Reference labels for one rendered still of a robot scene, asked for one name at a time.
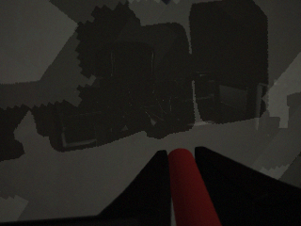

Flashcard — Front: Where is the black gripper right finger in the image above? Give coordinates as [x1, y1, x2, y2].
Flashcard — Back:
[195, 146, 301, 226]

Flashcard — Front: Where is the dark red peg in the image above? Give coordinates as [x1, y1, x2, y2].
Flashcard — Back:
[167, 148, 222, 226]

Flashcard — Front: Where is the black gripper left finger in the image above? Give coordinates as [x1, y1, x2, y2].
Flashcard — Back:
[0, 150, 172, 226]

